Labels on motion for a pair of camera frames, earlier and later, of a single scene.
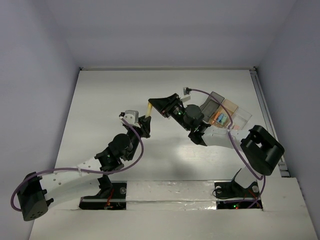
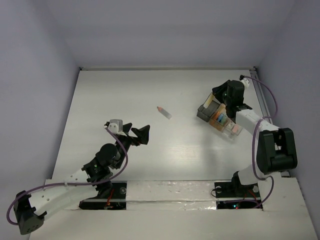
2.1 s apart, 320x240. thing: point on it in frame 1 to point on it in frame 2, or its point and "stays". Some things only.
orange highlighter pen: (217, 116) stays
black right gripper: (163, 105) to (218, 90)
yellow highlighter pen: (149, 108) to (209, 101)
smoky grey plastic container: (210, 105) stays
